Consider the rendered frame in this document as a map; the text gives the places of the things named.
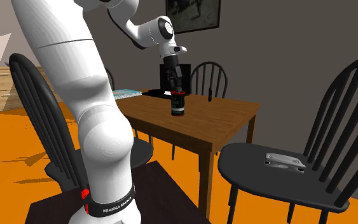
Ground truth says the black can with red top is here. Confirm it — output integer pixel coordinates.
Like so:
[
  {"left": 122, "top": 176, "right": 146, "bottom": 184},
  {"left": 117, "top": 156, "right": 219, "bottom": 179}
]
[{"left": 170, "top": 89, "right": 186, "bottom": 117}]

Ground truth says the black spindle-back chair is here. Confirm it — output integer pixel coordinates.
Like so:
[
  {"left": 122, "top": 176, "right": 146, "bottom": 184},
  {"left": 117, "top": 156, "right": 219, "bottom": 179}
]
[
  {"left": 104, "top": 67, "right": 116, "bottom": 92},
  {"left": 189, "top": 60, "right": 229, "bottom": 99},
  {"left": 8, "top": 52, "right": 155, "bottom": 193},
  {"left": 217, "top": 53, "right": 358, "bottom": 224}
]

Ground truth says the black laptop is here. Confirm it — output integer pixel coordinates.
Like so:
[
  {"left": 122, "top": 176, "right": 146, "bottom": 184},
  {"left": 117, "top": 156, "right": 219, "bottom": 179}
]
[{"left": 141, "top": 63, "right": 192, "bottom": 99}]

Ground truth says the brown wooden table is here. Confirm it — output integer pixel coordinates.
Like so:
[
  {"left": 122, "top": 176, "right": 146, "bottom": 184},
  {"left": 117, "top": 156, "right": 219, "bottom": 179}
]
[{"left": 113, "top": 90, "right": 261, "bottom": 221}]

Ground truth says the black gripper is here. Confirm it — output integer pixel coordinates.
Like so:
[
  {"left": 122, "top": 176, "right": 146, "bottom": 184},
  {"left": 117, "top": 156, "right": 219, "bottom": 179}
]
[{"left": 162, "top": 54, "right": 184, "bottom": 92}]

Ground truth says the dark framed wall picture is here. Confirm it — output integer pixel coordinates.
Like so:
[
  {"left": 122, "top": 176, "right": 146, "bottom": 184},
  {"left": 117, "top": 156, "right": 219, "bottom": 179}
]
[{"left": 165, "top": 0, "right": 222, "bottom": 35}]

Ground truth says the grey flat device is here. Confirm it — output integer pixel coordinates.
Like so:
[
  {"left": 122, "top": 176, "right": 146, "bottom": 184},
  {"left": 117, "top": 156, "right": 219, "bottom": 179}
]
[{"left": 264, "top": 152, "right": 307, "bottom": 174}]

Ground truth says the light blue book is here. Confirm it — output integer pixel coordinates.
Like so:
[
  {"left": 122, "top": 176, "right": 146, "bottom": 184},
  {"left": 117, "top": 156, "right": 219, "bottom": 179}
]
[{"left": 113, "top": 88, "right": 143, "bottom": 101}]

